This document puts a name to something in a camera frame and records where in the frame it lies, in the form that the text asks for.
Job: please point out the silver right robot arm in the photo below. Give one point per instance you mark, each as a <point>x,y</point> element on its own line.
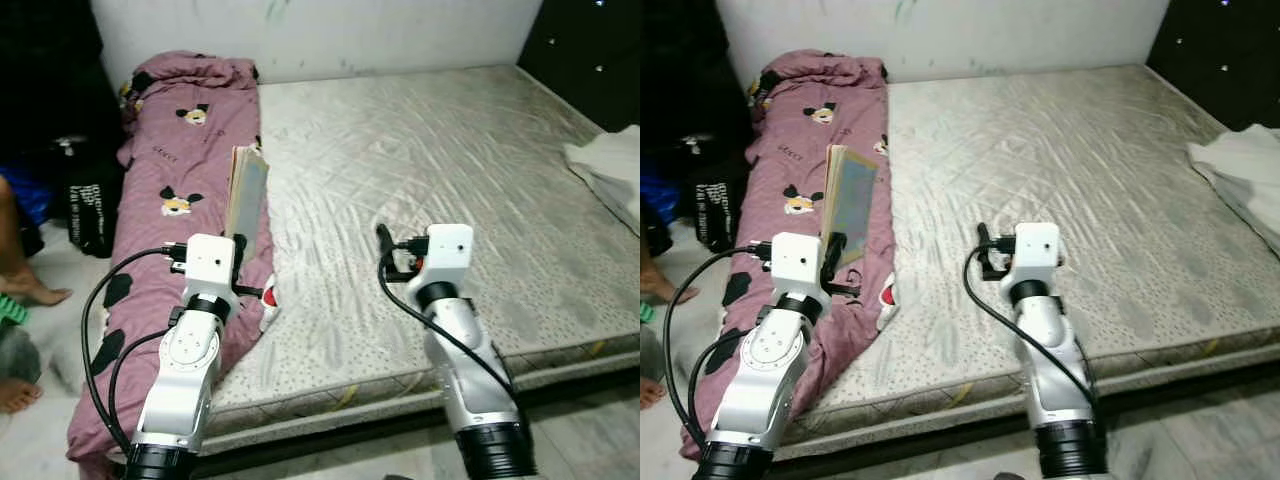
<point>1055,370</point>
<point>465,370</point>

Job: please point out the black tufted headboard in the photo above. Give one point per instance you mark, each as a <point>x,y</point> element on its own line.
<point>585,50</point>
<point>1215,50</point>

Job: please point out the green ribbed plastic object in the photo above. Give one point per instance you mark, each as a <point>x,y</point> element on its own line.
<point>10,310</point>
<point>646,311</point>

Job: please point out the pink cartoon mouse blanket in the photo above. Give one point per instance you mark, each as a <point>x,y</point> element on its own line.
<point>810,150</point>
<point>190,150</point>

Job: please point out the blue children's picture book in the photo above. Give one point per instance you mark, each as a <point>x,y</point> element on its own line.
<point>855,200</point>
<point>248,195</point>

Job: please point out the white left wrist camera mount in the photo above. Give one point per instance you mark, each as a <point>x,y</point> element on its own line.
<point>208,265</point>
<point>795,265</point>

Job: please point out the person's bare foot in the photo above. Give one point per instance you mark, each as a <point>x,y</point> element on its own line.
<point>660,290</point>
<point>15,395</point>
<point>650,393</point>
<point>30,292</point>

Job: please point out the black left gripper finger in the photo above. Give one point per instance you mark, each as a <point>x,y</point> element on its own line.
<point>240,260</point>
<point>833,260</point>

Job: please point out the blue cloth bundle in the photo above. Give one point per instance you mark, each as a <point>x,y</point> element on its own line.
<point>30,195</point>
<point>660,195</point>

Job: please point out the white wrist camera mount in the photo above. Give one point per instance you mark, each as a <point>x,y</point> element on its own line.
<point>445,250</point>
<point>208,265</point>
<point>1035,248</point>
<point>795,265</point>

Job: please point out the white pillow with green print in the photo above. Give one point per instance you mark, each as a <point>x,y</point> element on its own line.
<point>1240,170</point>
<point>615,170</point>

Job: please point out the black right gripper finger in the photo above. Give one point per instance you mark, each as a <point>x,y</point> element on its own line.
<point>984,242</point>
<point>384,243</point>

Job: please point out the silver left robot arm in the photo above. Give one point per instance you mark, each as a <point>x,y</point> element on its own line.
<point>180,390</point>
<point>755,390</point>

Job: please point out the grey white quilted mattress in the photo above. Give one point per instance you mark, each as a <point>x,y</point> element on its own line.
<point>1050,180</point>
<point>420,180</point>

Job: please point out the black bag with white print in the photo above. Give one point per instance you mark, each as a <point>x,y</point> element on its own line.
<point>90,210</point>
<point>715,210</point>

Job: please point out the patterned bed base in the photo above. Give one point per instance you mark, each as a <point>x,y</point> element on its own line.
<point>950,416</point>
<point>300,428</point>

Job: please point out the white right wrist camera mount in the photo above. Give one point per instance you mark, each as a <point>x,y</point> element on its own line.
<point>445,250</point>
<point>1035,248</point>

